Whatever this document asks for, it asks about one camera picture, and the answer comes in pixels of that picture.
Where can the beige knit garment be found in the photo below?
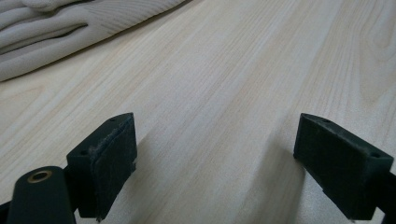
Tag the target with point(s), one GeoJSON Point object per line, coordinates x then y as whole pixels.
{"type": "Point", "coordinates": [46, 34]}

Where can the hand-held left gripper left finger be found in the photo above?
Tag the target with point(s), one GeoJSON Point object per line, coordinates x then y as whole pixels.
{"type": "Point", "coordinates": [107, 161]}

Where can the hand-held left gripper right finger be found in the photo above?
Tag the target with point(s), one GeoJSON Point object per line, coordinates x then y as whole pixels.
{"type": "Point", "coordinates": [339, 168]}

